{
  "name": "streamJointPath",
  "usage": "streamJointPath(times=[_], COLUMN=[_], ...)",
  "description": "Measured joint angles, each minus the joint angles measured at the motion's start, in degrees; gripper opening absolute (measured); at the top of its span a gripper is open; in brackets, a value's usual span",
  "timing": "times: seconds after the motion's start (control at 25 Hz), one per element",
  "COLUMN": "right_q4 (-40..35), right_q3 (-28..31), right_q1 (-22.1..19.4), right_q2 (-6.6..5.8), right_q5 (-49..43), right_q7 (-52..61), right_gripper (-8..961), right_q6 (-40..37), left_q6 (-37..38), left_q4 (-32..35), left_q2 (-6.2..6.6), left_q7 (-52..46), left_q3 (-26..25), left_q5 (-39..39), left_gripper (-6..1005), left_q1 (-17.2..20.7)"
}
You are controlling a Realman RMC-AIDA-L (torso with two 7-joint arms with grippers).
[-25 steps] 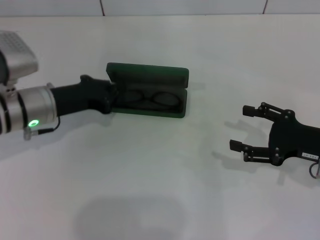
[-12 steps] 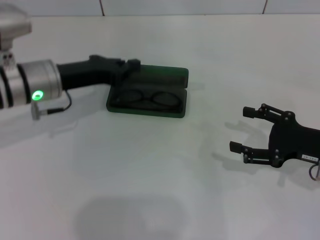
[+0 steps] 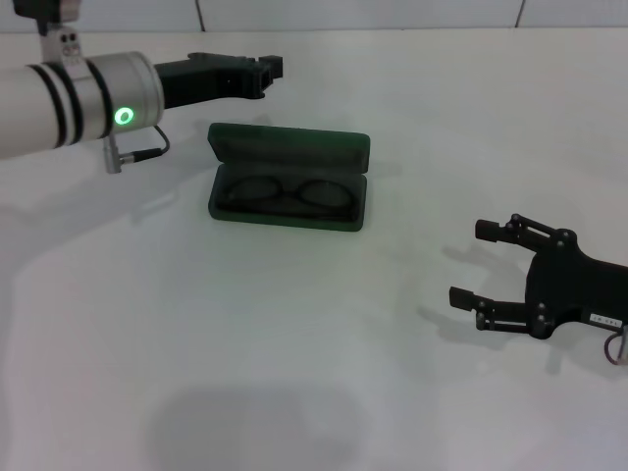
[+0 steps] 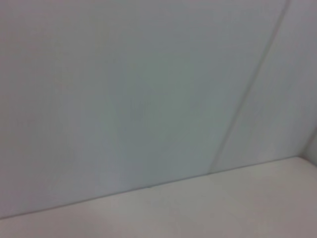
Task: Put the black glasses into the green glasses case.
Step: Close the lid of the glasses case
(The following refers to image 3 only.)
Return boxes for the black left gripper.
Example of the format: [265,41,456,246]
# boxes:
[153,52,287,112]

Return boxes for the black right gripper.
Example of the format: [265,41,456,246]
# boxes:
[448,213,628,341]

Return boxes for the green glasses case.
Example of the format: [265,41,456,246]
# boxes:
[206,122,372,234]

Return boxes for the black glasses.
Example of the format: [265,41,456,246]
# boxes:
[223,176,356,220]

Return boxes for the right gripper cable with connector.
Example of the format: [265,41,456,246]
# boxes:
[603,327,628,368]

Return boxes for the gripper cable with connector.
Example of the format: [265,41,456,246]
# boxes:
[101,124,171,175]
[603,327,628,368]

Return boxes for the left gripper cable with connector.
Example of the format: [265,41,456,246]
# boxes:
[101,124,171,175]

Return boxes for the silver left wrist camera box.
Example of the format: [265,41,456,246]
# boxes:
[11,0,86,65]

